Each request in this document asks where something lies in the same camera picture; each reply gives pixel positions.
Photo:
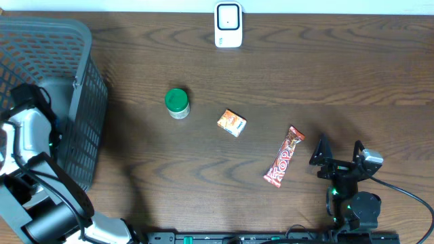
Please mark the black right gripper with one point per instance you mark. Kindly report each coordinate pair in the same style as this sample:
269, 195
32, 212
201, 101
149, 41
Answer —
342, 167

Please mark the red chocolate bar wrapper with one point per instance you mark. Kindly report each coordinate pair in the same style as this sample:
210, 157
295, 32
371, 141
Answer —
283, 157

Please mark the orange small carton box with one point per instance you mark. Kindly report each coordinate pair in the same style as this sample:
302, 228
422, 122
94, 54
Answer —
232, 123

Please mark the green lid jar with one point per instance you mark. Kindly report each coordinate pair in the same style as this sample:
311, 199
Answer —
177, 103

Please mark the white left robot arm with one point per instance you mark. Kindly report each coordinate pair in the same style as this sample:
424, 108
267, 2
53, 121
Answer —
40, 202

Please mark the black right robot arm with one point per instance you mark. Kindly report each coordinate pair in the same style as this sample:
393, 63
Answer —
350, 208

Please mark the dark grey plastic basket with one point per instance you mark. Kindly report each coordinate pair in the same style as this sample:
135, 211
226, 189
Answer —
56, 54

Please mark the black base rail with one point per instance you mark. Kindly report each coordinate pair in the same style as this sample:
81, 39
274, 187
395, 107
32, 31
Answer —
251, 238

